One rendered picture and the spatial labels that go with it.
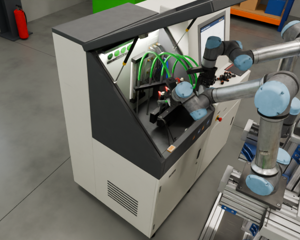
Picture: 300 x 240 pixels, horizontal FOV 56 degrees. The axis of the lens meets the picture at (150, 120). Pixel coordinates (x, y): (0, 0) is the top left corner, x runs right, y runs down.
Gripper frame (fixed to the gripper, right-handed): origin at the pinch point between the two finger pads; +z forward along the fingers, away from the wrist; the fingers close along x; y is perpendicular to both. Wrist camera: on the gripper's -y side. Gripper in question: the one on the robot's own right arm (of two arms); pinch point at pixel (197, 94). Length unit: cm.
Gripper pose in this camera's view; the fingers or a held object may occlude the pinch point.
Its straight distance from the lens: 169.7
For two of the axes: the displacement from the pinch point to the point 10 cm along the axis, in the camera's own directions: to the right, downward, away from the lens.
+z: -0.8, 7.7, 6.4
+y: 8.0, 4.3, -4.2
